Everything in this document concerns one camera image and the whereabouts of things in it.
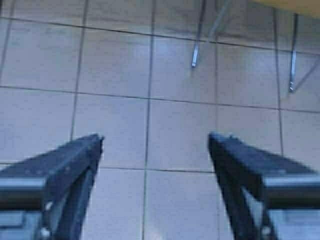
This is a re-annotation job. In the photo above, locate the wooden chair with cutouts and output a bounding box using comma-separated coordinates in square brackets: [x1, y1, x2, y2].
[191, 0, 320, 93]

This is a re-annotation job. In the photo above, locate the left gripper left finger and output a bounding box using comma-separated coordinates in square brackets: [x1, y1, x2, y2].
[0, 134, 104, 240]

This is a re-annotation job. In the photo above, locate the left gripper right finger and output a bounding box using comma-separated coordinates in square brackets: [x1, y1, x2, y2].
[207, 132, 320, 240]

